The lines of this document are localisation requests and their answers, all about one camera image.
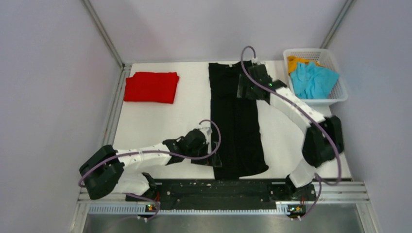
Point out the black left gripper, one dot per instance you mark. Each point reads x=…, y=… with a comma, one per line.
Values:
x=209, y=161

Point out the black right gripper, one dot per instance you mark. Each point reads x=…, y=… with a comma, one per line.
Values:
x=243, y=84

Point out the black t shirt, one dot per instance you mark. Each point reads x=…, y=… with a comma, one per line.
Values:
x=241, y=152

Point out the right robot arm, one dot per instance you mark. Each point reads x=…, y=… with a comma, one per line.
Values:
x=323, y=135

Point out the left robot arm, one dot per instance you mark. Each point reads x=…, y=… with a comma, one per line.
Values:
x=123, y=171

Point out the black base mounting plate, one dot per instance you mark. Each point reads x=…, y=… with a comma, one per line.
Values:
x=248, y=194

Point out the orange t shirt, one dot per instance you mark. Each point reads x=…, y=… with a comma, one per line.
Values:
x=292, y=62

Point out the light blue t shirt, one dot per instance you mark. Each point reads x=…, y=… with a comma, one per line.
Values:
x=313, y=82

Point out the red folded t shirt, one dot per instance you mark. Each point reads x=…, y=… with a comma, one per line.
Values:
x=151, y=87

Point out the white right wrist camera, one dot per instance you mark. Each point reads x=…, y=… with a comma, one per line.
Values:
x=256, y=62

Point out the aluminium frame rail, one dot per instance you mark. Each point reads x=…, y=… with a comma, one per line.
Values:
x=345, y=192

